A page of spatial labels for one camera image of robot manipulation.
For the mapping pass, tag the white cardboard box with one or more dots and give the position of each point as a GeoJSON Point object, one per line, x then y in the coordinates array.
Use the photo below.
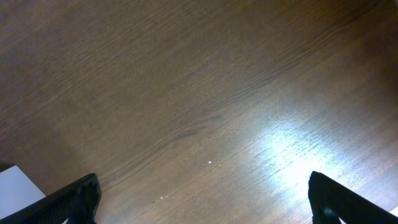
{"type": "Point", "coordinates": [17, 191]}

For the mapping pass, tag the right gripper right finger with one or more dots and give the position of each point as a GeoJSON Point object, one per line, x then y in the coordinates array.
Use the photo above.
{"type": "Point", "coordinates": [332, 203]}

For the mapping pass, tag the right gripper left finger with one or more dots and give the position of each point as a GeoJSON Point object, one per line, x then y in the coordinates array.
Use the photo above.
{"type": "Point", "coordinates": [75, 203]}

